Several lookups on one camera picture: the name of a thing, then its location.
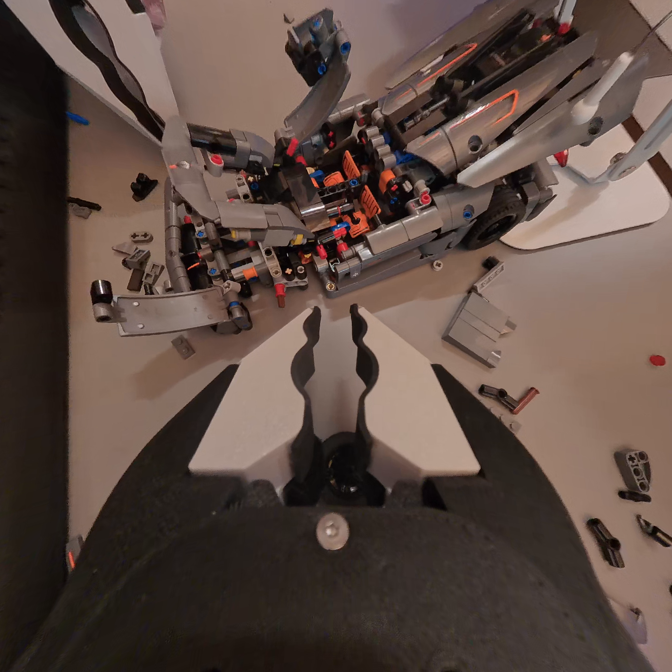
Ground black lego connector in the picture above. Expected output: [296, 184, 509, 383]
[635, 513, 672, 549]
[586, 517, 627, 570]

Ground grey lego angle beam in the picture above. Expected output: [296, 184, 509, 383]
[613, 448, 653, 492]

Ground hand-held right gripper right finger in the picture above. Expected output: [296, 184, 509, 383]
[350, 303, 482, 495]

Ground grey orange lego car model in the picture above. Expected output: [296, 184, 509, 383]
[91, 8, 602, 338]

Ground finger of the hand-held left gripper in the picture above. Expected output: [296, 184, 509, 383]
[73, 0, 180, 136]
[10, 0, 166, 147]

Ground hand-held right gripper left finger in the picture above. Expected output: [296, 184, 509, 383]
[188, 306, 323, 501]

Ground grey lego panel assembly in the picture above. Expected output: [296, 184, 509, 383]
[442, 291, 518, 369]

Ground black connector with brown pin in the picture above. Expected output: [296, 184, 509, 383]
[478, 383, 541, 417]

